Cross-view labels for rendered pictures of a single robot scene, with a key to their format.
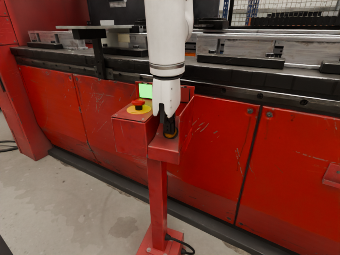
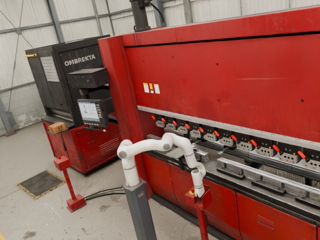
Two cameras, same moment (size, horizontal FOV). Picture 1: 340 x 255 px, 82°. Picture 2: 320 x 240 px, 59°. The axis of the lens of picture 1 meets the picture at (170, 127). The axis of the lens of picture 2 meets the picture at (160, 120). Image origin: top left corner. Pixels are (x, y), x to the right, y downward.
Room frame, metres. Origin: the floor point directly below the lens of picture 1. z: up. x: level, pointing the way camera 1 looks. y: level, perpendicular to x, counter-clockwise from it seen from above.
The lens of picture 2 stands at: (-1.66, -0.72, 2.40)
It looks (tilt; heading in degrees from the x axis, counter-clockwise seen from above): 19 degrees down; 25
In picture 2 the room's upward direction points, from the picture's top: 11 degrees counter-clockwise
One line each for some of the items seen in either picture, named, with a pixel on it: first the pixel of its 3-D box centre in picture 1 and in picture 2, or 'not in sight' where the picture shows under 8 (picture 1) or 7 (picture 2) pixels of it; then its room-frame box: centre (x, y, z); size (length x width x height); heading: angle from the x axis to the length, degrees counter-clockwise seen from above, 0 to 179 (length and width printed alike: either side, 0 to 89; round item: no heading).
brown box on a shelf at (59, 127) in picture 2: not in sight; (56, 127); (1.68, 2.68, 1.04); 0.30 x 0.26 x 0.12; 64
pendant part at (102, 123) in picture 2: not in sight; (94, 112); (1.25, 1.53, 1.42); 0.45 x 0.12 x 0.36; 74
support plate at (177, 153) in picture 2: (96, 27); (179, 151); (0.96, 0.32, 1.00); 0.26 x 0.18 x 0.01; 150
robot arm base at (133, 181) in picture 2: not in sight; (131, 175); (0.31, 0.58, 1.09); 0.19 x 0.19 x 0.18
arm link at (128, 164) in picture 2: not in sight; (127, 153); (0.34, 0.59, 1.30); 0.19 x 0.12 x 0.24; 16
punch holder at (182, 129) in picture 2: not in sight; (184, 125); (1.10, 0.27, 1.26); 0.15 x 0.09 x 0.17; 60
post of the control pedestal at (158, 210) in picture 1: (158, 203); (202, 225); (0.53, 0.04, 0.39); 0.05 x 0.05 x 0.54; 71
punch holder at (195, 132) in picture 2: not in sight; (197, 128); (1.00, 0.10, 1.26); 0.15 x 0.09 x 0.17; 60
